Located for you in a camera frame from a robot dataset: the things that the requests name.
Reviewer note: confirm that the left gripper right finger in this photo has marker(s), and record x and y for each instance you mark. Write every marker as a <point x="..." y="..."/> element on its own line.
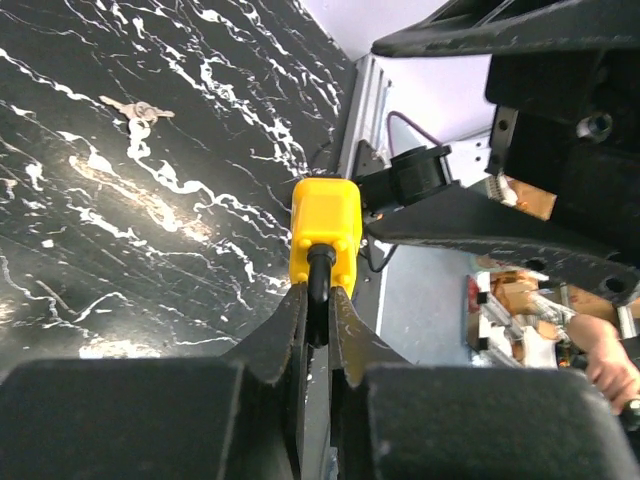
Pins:
<point x="354" y="349"/>

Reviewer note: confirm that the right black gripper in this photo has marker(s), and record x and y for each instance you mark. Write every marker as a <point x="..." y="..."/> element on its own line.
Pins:
<point x="576" y="136"/>

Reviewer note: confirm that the person's hand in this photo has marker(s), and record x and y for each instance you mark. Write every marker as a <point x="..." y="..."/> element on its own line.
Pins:
<point x="609" y="367"/>

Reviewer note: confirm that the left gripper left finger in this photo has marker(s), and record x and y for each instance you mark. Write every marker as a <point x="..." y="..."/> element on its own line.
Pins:
<point x="266" y="437"/>

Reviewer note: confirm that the yellow padlock black shackle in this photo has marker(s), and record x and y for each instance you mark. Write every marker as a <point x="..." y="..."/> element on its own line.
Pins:
<point x="326" y="228"/>

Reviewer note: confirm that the silver key bunch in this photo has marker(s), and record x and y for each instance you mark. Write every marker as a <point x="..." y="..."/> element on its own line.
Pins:
<point x="138" y="110"/>

